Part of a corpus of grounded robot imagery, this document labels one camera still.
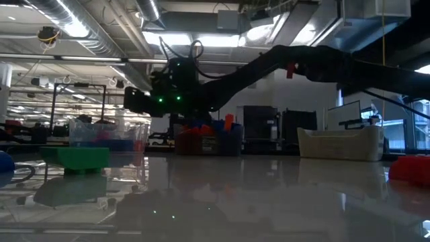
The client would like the white board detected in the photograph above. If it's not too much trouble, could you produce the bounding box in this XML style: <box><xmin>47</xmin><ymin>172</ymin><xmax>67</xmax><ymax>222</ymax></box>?
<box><xmin>325</xmin><ymin>99</ymin><xmax>363</xmax><ymax>131</ymax></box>

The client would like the grey angled board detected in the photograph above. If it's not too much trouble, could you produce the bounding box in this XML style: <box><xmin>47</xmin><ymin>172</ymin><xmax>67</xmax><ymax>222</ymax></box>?
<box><xmin>371</xmin><ymin>95</ymin><xmax>411</xmax><ymax>122</ymax></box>

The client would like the ceiling light panel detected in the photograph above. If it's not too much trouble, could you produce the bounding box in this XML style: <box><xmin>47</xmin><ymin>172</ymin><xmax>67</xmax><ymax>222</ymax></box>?
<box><xmin>142</xmin><ymin>30</ymin><xmax>241</xmax><ymax>48</ymax></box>

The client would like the green medium brick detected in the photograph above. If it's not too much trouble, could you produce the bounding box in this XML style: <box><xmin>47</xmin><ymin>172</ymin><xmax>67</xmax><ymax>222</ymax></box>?
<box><xmin>39</xmin><ymin>147</ymin><xmax>110</xmax><ymax>175</ymax></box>

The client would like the black gantry frame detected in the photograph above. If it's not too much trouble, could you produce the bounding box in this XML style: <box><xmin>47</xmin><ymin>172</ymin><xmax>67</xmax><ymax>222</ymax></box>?
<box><xmin>50</xmin><ymin>82</ymin><xmax>107</xmax><ymax>135</ymax></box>

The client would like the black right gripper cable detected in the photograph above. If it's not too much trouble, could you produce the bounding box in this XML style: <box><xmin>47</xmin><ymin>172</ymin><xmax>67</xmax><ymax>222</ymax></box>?
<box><xmin>158</xmin><ymin>36</ymin><xmax>219</xmax><ymax>81</ymax></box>

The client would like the blue small brick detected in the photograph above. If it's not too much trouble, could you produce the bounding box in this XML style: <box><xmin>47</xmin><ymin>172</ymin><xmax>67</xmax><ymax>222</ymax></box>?
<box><xmin>100</xmin><ymin>139</ymin><xmax>134</xmax><ymax>152</ymax></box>

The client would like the clear plastic bin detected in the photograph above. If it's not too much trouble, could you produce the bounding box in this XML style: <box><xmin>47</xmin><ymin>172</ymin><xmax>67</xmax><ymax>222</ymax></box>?
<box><xmin>68</xmin><ymin>116</ymin><xmax>151</xmax><ymax>153</ymax></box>

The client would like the blue sloped brick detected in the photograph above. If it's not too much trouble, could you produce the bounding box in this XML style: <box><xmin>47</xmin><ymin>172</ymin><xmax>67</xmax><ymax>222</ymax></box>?
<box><xmin>0</xmin><ymin>150</ymin><xmax>16</xmax><ymax>174</ymax></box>

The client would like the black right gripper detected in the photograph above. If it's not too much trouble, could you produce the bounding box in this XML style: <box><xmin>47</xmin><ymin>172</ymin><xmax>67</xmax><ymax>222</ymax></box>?
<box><xmin>123</xmin><ymin>56</ymin><xmax>212</xmax><ymax>119</ymax></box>

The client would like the grey ceiling box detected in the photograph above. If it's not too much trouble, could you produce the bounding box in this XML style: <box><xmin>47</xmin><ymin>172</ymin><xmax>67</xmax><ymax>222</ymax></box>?
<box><xmin>216</xmin><ymin>9</ymin><xmax>240</xmax><ymax>31</ymax></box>

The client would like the black loop cable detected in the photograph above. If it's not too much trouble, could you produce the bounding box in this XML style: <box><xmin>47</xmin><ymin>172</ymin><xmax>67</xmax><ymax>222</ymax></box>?
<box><xmin>11</xmin><ymin>163</ymin><xmax>37</xmax><ymax>185</ymax></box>

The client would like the silver ceiling pipe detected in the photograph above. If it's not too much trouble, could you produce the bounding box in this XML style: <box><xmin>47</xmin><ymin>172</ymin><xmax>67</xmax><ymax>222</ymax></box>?
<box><xmin>0</xmin><ymin>52</ymin><xmax>249</xmax><ymax>67</ymax></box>

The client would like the dark grey plastic bin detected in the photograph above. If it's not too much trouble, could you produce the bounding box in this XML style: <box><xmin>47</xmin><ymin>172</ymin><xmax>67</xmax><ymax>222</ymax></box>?
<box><xmin>173</xmin><ymin>120</ymin><xmax>243</xmax><ymax>157</ymax></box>

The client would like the yellow hanging cable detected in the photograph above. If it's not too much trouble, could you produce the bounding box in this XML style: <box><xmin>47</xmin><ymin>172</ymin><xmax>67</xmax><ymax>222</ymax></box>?
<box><xmin>381</xmin><ymin>0</ymin><xmax>387</xmax><ymax>126</ymax></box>

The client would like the black ceiling cable reel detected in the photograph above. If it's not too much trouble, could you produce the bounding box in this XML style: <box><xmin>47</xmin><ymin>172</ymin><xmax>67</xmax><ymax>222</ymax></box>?
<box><xmin>36</xmin><ymin>26</ymin><xmax>61</xmax><ymax>46</ymax></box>

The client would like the silver ribbed ceiling duct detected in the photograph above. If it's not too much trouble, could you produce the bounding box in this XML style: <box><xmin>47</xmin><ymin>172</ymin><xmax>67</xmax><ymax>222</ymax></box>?
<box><xmin>28</xmin><ymin>0</ymin><xmax>152</xmax><ymax>91</ymax></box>

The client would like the black cabinet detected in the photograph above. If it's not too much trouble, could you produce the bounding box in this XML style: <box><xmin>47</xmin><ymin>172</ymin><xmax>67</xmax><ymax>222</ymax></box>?
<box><xmin>281</xmin><ymin>108</ymin><xmax>318</xmax><ymax>149</ymax></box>
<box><xmin>243</xmin><ymin>105</ymin><xmax>280</xmax><ymax>151</ymax></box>

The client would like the white plastic bin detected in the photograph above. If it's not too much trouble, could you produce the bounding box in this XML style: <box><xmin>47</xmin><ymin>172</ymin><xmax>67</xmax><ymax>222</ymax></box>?
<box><xmin>296</xmin><ymin>125</ymin><xmax>386</xmax><ymax>163</ymax></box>

